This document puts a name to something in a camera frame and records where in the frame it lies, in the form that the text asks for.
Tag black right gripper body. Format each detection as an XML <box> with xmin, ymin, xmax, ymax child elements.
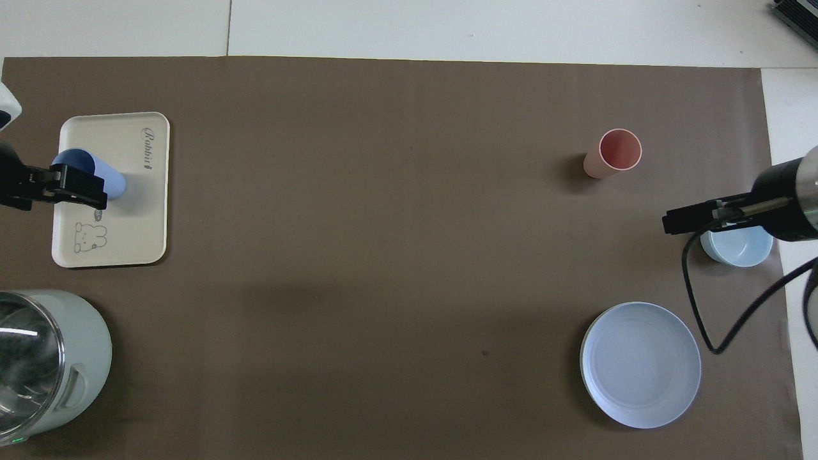
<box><xmin>716</xmin><ymin>157</ymin><xmax>807</xmax><ymax>243</ymax></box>

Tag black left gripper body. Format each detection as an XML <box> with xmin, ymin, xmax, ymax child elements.
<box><xmin>0</xmin><ymin>139</ymin><xmax>54</xmax><ymax>212</ymax></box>

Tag dark grey ribbed device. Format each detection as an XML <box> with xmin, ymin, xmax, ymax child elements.
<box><xmin>770</xmin><ymin>0</ymin><xmax>818</xmax><ymax>49</ymax></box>

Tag mint green electric pot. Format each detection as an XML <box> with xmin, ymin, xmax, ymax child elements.
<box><xmin>0</xmin><ymin>290</ymin><xmax>113</xmax><ymax>447</ymax></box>

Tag blue plastic cup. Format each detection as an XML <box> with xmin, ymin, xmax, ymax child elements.
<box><xmin>52</xmin><ymin>148</ymin><xmax>127</xmax><ymax>201</ymax></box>

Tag pink plastic cup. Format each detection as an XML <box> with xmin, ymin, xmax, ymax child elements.
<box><xmin>583</xmin><ymin>128</ymin><xmax>642</xmax><ymax>180</ymax></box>

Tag cream rabbit print tray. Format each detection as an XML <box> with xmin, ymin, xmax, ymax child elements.
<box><xmin>51</xmin><ymin>112</ymin><xmax>171</xmax><ymax>268</ymax></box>

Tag brown paper table mat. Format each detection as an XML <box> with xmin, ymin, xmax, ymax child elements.
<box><xmin>0</xmin><ymin>56</ymin><xmax>805</xmax><ymax>460</ymax></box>

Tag lavender blue plate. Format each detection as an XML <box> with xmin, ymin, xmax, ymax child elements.
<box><xmin>580</xmin><ymin>302</ymin><xmax>702</xmax><ymax>429</ymax></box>

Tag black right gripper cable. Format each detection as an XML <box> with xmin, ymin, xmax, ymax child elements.
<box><xmin>681</xmin><ymin>214</ymin><xmax>818</xmax><ymax>355</ymax></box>

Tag light blue bowl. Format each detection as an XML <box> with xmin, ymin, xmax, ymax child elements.
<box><xmin>700</xmin><ymin>224</ymin><xmax>775</xmax><ymax>268</ymax></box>

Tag glass pot lid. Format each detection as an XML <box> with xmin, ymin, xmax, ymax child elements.
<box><xmin>0</xmin><ymin>294</ymin><xmax>66</xmax><ymax>436</ymax></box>

